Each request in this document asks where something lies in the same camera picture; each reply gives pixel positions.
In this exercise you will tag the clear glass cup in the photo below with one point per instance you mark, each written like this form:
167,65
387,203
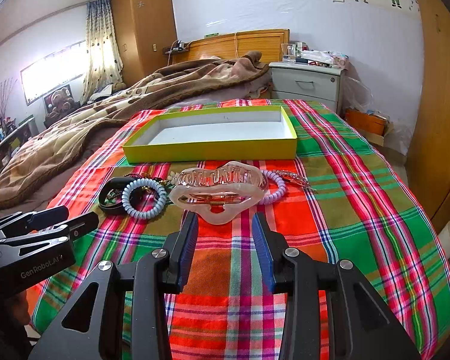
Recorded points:
288,51

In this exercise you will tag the tall wooden wardrobe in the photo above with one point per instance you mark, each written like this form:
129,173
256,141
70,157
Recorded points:
143,29

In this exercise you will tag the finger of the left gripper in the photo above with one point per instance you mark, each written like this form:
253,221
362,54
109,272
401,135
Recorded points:
71,228
23,223

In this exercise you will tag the rhinestone hair clip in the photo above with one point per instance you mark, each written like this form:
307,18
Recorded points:
293,178

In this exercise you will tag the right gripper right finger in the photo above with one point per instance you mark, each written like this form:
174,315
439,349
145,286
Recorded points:
360,323

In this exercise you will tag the grey bedside cabinet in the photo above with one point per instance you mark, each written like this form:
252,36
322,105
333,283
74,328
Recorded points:
307,82

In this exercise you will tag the colourful plaid cloth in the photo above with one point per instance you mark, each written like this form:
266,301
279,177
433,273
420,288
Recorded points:
356,208

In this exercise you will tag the large pink hair claw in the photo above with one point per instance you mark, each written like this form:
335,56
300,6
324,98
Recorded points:
218,195

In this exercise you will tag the patterned window curtain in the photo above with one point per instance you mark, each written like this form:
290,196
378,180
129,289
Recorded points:
103,62

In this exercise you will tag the black wristband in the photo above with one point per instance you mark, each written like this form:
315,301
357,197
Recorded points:
110,196

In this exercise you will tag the brown fleece blanket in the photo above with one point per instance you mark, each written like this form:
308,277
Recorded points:
42,167

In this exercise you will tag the orange cardboard box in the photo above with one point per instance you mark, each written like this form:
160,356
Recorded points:
365,122

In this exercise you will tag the teddy bear picture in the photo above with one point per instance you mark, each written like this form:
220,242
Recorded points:
59,103

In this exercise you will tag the wooden headboard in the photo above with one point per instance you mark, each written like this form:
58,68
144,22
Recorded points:
234,45

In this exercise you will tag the wooden wardrobe door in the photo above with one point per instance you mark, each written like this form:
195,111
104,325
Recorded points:
428,158

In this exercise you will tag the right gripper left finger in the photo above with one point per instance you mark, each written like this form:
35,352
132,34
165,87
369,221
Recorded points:
89,326

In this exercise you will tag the yellow-green shallow box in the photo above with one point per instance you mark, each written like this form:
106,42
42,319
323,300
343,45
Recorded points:
222,133

